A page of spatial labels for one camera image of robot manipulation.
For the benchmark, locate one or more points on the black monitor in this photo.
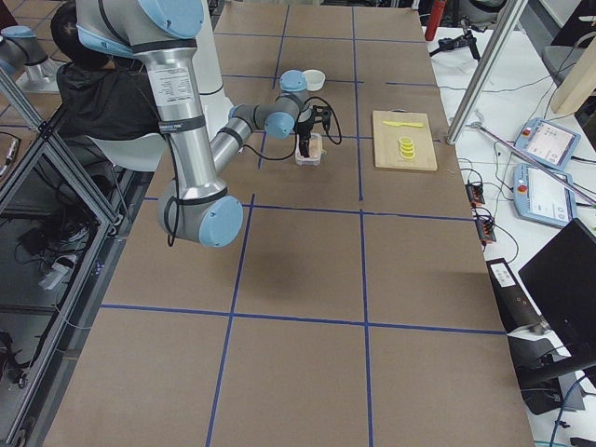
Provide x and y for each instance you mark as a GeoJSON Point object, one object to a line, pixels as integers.
{"type": "Point", "coordinates": [560, 279]}

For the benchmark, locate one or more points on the white plastic chair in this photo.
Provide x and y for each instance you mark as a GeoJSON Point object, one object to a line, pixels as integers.
{"type": "Point", "coordinates": [142, 154]}

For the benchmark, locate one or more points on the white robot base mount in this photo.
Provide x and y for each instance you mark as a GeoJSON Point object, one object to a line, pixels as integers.
{"type": "Point", "coordinates": [215, 103]}

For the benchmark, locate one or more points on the orange electronics board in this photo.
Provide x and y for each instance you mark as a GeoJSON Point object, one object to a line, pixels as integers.
{"type": "Point", "coordinates": [475, 194]}
{"type": "Point", "coordinates": [485, 228]}

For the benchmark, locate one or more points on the seated person in black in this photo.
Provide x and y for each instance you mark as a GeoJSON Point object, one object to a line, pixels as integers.
{"type": "Point", "coordinates": [101, 98]}

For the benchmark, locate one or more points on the bamboo cutting board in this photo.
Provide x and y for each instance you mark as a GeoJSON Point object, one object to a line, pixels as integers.
{"type": "Point", "coordinates": [386, 149]}

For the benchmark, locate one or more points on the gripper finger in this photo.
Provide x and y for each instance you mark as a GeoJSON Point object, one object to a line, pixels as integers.
{"type": "Point", "coordinates": [304, 144]}

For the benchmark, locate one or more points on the white round bowl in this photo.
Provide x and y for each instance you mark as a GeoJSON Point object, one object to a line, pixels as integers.
{"type": "Point", "coordinates": [314, 79]}

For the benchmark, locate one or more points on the red cylinder bottle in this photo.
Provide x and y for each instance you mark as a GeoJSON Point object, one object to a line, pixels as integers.
{"type": "Point", "coordinates": [434, 20]}

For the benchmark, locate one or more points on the blue teach pendant far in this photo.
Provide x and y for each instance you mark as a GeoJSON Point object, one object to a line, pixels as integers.
{"type": "Point", "coordinates": [547, 143]}

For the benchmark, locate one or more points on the yellow plastic knife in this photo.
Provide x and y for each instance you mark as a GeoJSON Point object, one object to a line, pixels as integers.
{"type": "Point", "coordinates": [416, 125]}

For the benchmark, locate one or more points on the aluminium frame post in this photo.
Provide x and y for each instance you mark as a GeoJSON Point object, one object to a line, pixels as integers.
{"type": "Point", "coordinates": [499, 37]}

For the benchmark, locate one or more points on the clear plastic egg box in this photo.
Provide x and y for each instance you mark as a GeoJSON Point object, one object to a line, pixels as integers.
{"type": "Point", "coordinates": [315, 151]}

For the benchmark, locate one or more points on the black device with label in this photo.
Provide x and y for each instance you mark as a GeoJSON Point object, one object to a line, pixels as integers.
{"type": "Point", "coordinates": [514, 306]}

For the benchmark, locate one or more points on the orange electronics board near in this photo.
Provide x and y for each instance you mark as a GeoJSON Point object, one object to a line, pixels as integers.
{"type": "Point", "coordinates": [485, 228]}

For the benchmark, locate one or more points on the blue teach pendant near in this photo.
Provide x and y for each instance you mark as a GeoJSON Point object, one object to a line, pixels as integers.
{"type": "Point", "coordinates": [539, 198]}

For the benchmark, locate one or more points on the blue teach pendant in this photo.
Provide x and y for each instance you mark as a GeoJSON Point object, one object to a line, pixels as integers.
{"type": "Point", "coordinates": [539, 198]}
{"type": "Point", "coordinates": [547, 143]}

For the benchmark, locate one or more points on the metal reacher grabber stick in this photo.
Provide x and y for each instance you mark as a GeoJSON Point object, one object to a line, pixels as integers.
{"type": "Point", "coordinates": [477, 125]}

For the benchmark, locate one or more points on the black tripod leg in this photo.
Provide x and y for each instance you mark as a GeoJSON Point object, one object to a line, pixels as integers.
{"type": "Point", "coordinates": [467, 39]}

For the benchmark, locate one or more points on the orange electronics board far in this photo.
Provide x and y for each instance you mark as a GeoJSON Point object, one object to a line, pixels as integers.
{"type": "Point", "coordinates": [475, 194]}

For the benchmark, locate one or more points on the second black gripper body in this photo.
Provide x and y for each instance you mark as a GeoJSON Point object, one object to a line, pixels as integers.
{"type": "Point", "coordinates": [305, 127]}

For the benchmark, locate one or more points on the second grey blue robot arm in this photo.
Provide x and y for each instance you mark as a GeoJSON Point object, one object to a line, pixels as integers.
{"type": "Point", "coordinates": [163, 35]}

